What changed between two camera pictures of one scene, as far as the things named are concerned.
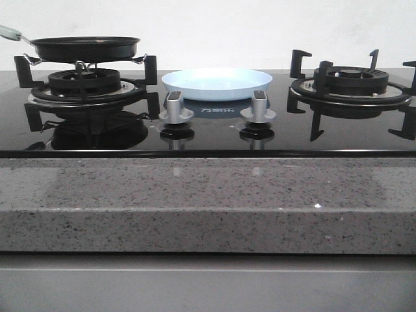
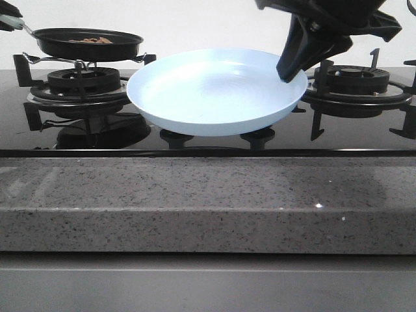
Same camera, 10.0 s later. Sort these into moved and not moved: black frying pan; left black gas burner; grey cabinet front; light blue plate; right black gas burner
Moved: black frying pan; light blue plate
Not moved: grey cabinet front; right black gas burner; left black gas burner
